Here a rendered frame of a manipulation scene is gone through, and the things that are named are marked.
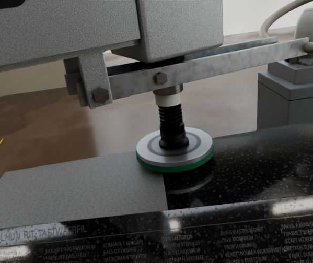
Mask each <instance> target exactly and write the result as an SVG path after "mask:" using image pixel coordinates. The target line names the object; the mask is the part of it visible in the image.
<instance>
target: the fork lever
mask: <svg viewBox="0 0 313 263"><path fill-rule="evenodd" d="M278 38H279V36H272V37H267V38H261V39H255V40H250V41H245V42H239V43H233V44H228V45H222V46H220V47H217V48H214V49H210V50H206V51H202V52H197V53H193V54H188V55H185V59H184V60H183V62H179V63H174V64H169V65H163V66H158V67H153V68H148V69H142V70H137V71H133V69H132V67H134V66H138V65H143V64H145V63H144V62H141V61H136V62H130V63H124V64H119V65H113V66H108V67H106V68H107V73H108V78H109V84H110V89H111V94H112V99H113V100H116V99H120V98H125V97H129V96H132V95H136V94H141V93H145V92H150V91H154V90H158V89H162V88H167V87H172V86H176V85H180V84H183V83H187V82H192V81H196V80H201V79H205V78H210V77H214V76H218V75H222V74H227V73H231V72H235V71H239V70H243V69H247V68H252V67H256V66H261V65H265V64H269V63H274V62H278V61H282V60H285V59H290V58H294V57H299V56H303V55H307V53H305V50H304V49H305V45H306V44H307V43H308V42H309V38H308V37H305V38H300V39H295V40H290V41H285V42H279V43H275V42H276V41H278ZM64 76H65V81H66V85H67V90H68V95H70V96H71V95H76V94H78V97H79V102H80V105H81V107H86V106H88V102H87V98H86V93H85V89H84V84H83V80H82V76H81V73H80V71H79V72H76V73H70V74H65V75H64ZM93 97H94V101H95V102H98V103H101V104H104V103H105V102H106V101H107V100H108V99H109V93H108V90H107V89H104V88H102V87H98V88H97V89H96V90H95V91H94V92H93Z"/></svg>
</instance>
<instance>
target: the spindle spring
mask: <svg viewBox="0 0 313 263"><path fill-rule="evenodd" d="M158 107H159V109H158V110H159V115H160V116H159V118H160V122H161V123H160V125H161V126H162V127H167V128H169V127H176V126H178V125H180V124H181V123H182V122H183V118H182V108H181V104H178V105H175V106H170V107H161V106H158ZM174 107H176V108H174ZM171 108H174V109H171ZM164 109H169V110H164ZM175 111H176V112H175ZM171 112H173V113H171ZM165 113H167V114H165ZM174 115H175V116H174ZM168 116H172V117H168ZM173 119H175V120H173ZM169 120H172V121H169ZM173 123H175V124H173ZM167 124H169V125H167Z"/></svg>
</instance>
